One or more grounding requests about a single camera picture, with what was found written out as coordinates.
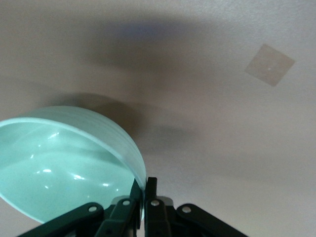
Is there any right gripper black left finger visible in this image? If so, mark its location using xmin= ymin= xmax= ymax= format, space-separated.
xmin=17 ymin=178 xmax=144 ymax=237

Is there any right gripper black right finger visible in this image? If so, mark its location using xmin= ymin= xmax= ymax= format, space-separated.
xmin=144 ymin=176 xmax=248 ymax=237

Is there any pale green bowl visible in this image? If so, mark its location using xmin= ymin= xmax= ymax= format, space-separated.
xmin=0 ymin=106 xmax=147 ymax=224

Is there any brown tape patch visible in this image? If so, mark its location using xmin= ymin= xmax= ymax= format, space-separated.
xmin=244 ymin=43 xmax=296 ymax=88

